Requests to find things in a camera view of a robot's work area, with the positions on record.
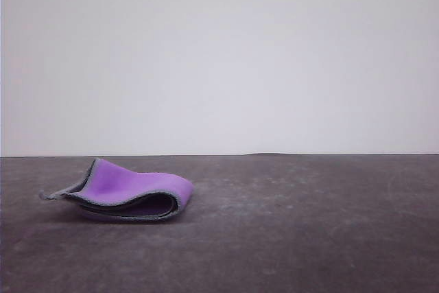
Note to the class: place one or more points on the purple towel with grey hem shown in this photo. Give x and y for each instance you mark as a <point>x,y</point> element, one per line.
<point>137,183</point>

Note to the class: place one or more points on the grey table cloth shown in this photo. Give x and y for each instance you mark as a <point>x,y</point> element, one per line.
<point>274,238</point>

